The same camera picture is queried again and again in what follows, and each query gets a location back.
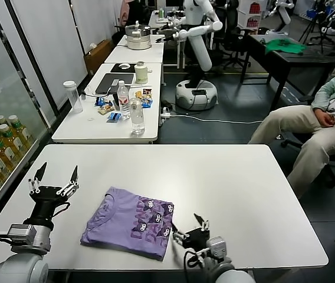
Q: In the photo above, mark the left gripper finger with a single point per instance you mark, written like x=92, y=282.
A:
x=73, y=177
x=40, y=174

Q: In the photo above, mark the white side table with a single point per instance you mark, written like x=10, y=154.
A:
x=77, y=129

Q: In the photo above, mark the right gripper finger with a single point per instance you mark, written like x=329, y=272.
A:
x=180, y=237
x=205, y=226

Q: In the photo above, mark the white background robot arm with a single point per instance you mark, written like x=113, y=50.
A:
x=284, y=13

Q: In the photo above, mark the water bottle red label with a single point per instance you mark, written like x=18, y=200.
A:
x=124, y=101

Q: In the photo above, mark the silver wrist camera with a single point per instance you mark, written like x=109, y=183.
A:
x=217, y=246
x=20, y=234

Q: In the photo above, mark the grey laptop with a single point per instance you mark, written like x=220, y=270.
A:
x=112, y=84

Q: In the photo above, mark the seated person beige trousers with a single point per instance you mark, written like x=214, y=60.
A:
x=312, y=138

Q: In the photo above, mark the blue white snack packet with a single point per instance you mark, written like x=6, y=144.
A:
x=147, y=102

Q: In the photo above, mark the white computer mouse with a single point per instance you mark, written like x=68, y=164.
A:
x=124, y=66

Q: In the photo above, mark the large clear water bottle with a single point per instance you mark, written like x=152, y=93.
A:
x=137, y=118

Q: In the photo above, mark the white storage shelf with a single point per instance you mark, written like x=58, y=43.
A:
x=251, y=13

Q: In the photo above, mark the white power strip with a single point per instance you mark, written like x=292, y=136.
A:
x=164, y=113

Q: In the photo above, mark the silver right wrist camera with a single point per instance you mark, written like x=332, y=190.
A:
x=217, y=246

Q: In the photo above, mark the cream thermos jug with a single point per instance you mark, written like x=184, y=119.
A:
x=141, y=73

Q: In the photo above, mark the black table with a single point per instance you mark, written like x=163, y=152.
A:
x=297, y=59

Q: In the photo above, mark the dark snack packet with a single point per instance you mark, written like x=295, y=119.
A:
x=147, y=92

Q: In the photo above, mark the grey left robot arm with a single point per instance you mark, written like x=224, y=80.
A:
x=23, y=265

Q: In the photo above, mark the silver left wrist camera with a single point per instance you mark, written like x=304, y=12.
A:
x=20, y=234

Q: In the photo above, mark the brown snack packet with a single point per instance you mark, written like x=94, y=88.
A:
x=106, y=110

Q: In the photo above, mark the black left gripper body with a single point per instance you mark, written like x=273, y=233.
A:
x=48, y=203

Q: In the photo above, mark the small white remote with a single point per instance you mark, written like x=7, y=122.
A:
x=115, y=82

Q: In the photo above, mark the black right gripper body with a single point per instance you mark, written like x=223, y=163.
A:
x=197, y=238

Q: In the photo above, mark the person in pink jacket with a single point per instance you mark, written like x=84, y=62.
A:
x=124, y=11

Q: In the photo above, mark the purple t-shirt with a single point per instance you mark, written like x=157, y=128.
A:
x=132, y=224

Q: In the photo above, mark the green cloth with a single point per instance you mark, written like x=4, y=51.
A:
x=285, y=46

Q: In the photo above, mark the black office chair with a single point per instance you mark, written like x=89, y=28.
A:
x=328, y=174
x=232, y=38

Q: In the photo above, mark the metal steamer pot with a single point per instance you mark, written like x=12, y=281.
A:
x=138, y=36

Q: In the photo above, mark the yellow snack packet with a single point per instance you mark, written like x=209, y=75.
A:
x=138, y=94

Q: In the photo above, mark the brown cardboard box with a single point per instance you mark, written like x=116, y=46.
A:
x=97, y=57

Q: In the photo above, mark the black mouse pad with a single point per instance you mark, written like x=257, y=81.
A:
x=115, y=69

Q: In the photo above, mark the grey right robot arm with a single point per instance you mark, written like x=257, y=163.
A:
x=229, y=274

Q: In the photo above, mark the white table with steamer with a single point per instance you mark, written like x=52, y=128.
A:
x=138, y=56

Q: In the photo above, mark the white humanoid robot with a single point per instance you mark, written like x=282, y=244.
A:
x=198, y=50

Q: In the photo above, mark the clear tumbler white lid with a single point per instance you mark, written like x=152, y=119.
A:
x=74, y=97

